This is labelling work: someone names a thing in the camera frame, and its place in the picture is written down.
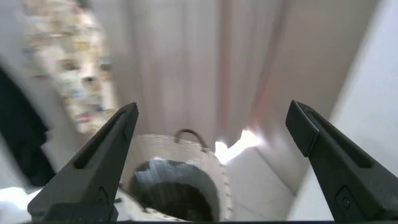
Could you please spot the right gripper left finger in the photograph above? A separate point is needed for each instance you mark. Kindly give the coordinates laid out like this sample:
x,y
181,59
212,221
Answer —
x,y
93,186

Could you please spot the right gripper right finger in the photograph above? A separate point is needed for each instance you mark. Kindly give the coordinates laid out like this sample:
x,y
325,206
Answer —
x,y
351,186

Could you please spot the black short-sleeved shirt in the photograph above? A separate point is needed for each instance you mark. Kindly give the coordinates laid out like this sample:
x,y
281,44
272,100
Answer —
x,y
18,124

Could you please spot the cream printed garment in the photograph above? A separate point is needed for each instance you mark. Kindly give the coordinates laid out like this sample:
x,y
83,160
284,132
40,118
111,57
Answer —
x,y
74,62

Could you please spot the white laundry basket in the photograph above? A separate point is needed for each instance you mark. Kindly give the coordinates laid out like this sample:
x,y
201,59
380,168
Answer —
x,y
161,146

